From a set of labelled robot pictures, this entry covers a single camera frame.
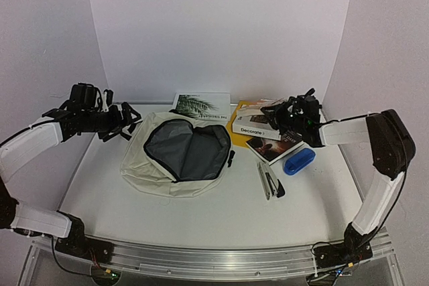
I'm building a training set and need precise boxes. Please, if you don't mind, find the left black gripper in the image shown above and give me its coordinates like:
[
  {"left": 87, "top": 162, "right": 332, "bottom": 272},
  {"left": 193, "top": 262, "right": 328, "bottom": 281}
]
[{"left": 81, "top": 101, "right": 141, "bottom": 142}]

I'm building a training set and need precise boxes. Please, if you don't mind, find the cream canvas backpack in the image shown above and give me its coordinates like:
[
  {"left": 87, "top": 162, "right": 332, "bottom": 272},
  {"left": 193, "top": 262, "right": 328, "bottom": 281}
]
[{"left": 120, "top": 112, "right": 235, "bottom": 198}]

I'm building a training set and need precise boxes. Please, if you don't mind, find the orange cover paperback book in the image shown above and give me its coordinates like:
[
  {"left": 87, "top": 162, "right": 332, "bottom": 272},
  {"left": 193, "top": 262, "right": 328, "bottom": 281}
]
[{"left": 231, "top": 98, "right": 286, "bottom": 121}]

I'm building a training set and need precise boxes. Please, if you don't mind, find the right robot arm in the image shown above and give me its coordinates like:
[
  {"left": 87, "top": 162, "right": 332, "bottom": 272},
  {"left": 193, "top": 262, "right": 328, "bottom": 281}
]
[{"left": 260, "top": 89, "right": 416, "bottom": 251}]

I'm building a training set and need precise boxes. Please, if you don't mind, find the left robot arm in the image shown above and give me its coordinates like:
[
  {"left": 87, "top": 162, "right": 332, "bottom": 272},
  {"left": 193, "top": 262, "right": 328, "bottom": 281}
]
[{"left": 1, "top": 83, "right": 141, "bottom": 256}]

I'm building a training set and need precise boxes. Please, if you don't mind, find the white Decorate book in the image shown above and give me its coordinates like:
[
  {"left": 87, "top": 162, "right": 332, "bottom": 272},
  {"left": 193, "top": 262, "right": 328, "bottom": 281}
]
[{"left": 232, "top": 115, "right": 281, "bottom": 141}]

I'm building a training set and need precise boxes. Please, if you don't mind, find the dark cover paperback book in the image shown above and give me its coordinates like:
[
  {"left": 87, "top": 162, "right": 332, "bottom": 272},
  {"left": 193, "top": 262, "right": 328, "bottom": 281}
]
[{"left": 246, "top": 133, "right": 304, "bottom": 165}]

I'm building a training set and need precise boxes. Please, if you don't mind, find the yellow flat book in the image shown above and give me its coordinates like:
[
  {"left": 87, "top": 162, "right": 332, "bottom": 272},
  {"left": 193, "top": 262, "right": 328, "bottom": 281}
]
[{"left": 225, "top": 100, "right": 255, "bottom": 148}]

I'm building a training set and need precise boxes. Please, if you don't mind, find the blue pencil case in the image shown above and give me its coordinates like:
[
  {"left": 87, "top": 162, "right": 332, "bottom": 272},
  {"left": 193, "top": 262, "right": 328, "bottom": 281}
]
[{"left": 283, "top": 148, "right": 316, "bottom": 175}]

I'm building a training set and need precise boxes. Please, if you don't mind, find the silver black stapler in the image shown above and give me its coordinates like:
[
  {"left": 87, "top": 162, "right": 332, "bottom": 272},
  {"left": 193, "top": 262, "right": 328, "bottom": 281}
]
[{"left": 257, "top": 161, "right": 286, "bottom": 201}]

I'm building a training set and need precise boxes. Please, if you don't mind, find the white palm leaf book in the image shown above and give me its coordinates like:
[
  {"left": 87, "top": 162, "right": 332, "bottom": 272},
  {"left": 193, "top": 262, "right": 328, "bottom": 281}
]
[{"left": 172, "top": 92, "right": 231, "bottom": 121}]

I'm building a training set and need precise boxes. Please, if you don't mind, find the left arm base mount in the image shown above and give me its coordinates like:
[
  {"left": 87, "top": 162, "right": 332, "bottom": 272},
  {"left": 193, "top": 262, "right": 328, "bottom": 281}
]
[{"left": 54, "top": 218, "right": 114, "bottom": 266}]

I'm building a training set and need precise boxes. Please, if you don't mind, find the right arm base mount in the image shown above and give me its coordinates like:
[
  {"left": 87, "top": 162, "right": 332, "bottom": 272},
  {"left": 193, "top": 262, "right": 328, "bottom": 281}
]
[{"left": 311, "top": 224, "right": 376, "bottom": 269}]

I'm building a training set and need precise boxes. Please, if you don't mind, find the aluminium front rail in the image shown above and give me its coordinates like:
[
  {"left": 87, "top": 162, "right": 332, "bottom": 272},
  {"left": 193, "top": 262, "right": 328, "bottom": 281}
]
[{"left": 32, "top": 225, "right": 398, "bottom": 282}]

